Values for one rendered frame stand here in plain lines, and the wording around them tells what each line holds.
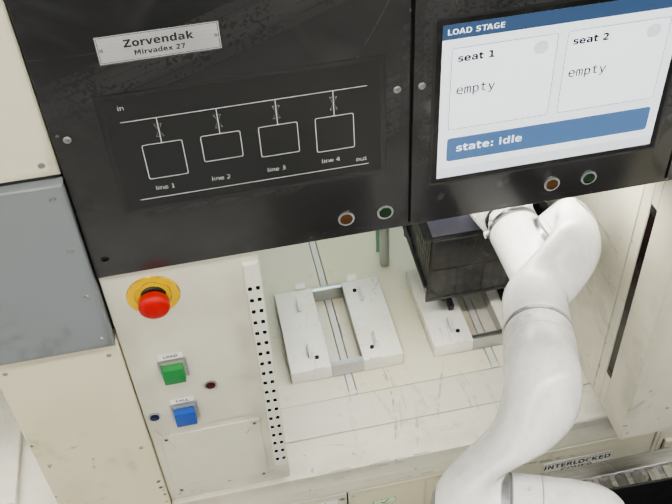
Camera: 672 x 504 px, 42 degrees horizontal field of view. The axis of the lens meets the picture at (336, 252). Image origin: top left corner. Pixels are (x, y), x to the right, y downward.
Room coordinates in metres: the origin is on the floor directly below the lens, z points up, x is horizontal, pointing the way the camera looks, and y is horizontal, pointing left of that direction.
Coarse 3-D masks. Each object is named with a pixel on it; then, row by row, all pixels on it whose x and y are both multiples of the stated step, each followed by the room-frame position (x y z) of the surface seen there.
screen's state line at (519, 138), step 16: (624, 112) 0.88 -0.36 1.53; (640, 112) 0.88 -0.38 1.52; (528, 128) 0.86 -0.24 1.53; (544, 128) 0.86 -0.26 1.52; (560, 128) 0.86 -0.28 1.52; (576, 128) 0.87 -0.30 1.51; (592, 128) 0.87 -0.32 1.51; (608, 128) 0.87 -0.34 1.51; (624, 128) 0.88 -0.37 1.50; (640, 128) 0.88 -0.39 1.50; (448, 144) 0.84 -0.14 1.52; (464, 144) 0.85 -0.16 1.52; (480, 144) 0.85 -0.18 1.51; (496, 144) 0.85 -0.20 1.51; (512, 144) 0.86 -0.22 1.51; (528, 144) 0.86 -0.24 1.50; (544, 144) 0.86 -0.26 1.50; (448, 160) 0.84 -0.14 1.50
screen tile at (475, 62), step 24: (456, 48) 0.84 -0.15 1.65; (480, 48) 0.85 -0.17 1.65; (504, 48) 0.85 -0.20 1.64; (528, 48) 0.86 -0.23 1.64; (552, 48) 0.86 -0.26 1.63; (456, 72) 0.84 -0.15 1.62; (480, 72) 0.85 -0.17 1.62; (504, 72) 0.85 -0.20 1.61; (528, 72) 0.86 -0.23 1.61; (552, 72) 0.86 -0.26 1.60; (480, 96) 0.85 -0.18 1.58; (504, 96) 0.85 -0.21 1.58; (528, 96) 0.86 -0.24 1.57; (456, 120) 0.84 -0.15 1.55; (480, 120) 0.85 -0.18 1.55; (504, 120) 0.85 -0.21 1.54
